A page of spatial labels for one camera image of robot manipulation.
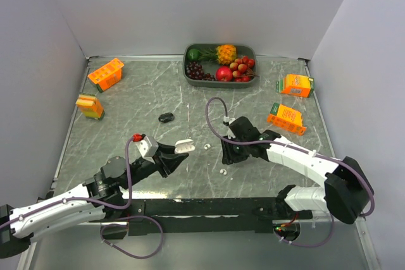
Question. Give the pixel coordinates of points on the green lime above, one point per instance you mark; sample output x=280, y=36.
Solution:
x=193, y=54

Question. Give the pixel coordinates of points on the grey fruit tray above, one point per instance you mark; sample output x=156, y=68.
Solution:
x=212, y=66

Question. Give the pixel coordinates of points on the orange green box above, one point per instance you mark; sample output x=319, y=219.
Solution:
x=296, y=85

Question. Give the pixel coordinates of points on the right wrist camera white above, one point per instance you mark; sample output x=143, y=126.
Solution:
x=227, y=121

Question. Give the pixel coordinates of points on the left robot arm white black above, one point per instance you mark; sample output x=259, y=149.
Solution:
x=100, y=197

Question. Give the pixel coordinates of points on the dark grape bunch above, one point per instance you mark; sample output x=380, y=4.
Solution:
x=194, y=71

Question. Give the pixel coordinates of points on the orange flat box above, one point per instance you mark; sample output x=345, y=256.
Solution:
x=286, y=118

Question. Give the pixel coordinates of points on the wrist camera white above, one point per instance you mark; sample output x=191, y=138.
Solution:
x=227, y=121
x=147, y=146

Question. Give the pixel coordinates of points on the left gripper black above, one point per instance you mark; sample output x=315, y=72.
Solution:
x=171, y=160

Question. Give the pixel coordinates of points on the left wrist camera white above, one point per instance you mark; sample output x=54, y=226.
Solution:
x=147, y=146

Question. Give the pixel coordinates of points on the red lychee bunch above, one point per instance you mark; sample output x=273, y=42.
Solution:
x=243, y=69

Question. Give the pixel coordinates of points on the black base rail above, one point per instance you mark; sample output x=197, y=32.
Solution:
x=255, y=214

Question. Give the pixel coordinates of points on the red apple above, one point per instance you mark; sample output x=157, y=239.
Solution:
x=224, y=74

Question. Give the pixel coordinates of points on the orange pineapple toy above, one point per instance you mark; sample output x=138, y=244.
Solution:
x=223, y=54

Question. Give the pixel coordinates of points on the orange yellow carton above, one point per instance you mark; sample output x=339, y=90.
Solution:
x=90, y=106

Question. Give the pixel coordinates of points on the orange juice carton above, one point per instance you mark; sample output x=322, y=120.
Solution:
x=107, y=76

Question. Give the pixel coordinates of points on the black charging case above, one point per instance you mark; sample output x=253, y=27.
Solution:
x=166, y=117

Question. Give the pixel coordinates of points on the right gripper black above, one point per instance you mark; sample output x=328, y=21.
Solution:
x=228, y=155

